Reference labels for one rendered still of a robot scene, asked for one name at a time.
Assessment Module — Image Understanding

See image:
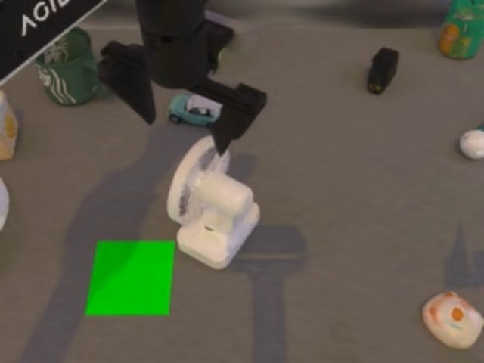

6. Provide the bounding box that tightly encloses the white desk fan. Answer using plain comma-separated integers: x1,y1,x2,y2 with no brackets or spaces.
166,135,262,271

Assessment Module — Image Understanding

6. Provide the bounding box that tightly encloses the green square marker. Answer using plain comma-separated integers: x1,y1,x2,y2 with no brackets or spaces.
83,240,177,317

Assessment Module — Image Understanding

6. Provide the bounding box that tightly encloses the teal toy car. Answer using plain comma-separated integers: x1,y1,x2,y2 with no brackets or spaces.
168,93,223,129

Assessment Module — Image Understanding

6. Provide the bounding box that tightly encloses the green starbucks mug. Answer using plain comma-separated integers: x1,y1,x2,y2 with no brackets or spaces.
34,26,100,106

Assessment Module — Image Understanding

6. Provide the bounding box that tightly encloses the orange white carton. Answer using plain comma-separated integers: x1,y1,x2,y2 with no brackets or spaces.
0,89,20,161

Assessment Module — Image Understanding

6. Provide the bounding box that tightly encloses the black toy vehicle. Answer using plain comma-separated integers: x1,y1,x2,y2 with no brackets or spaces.
365,46,399,95

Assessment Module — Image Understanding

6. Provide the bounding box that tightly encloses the green drink can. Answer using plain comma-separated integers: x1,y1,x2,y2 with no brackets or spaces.
436,0,482,61

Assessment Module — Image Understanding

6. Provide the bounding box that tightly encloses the white round ball object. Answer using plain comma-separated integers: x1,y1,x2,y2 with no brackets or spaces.
459,125,484,160

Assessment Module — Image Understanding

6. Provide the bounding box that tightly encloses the white orange snack packet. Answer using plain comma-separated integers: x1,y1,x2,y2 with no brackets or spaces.
421,290,482,349

